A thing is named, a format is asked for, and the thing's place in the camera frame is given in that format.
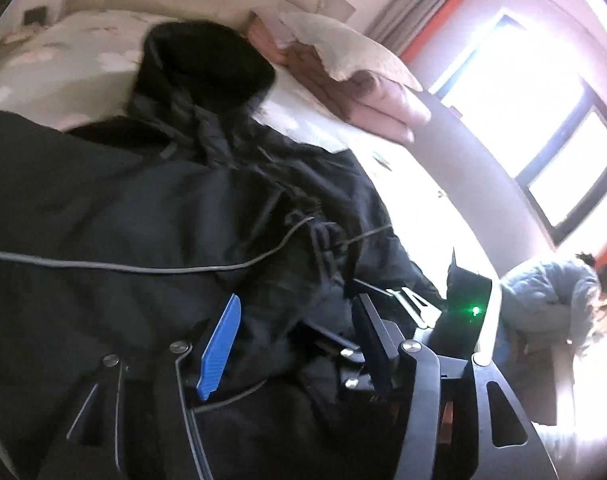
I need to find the black jacket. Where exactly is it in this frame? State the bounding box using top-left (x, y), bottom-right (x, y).
top-left (0, 21), bottom-right (439, 479)

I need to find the light blue garment on chair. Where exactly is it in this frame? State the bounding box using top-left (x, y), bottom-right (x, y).
top-left (501, 252), bottom-right (607, 356)

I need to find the pink folded quilt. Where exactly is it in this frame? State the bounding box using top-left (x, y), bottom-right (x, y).
top-left (246, 6), bottom-right (431, 145)

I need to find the floral bedspread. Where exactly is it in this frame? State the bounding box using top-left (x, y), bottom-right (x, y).
top-left (0, 11), bottom-right (494, 289)

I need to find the grey curtain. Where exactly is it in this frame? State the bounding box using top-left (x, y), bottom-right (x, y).
top-left (365, 0), bottom-right (448, 54)

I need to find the window with dark frame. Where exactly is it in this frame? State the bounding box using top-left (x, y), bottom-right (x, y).
top-left (430, 13), bottom-right (607, 244)

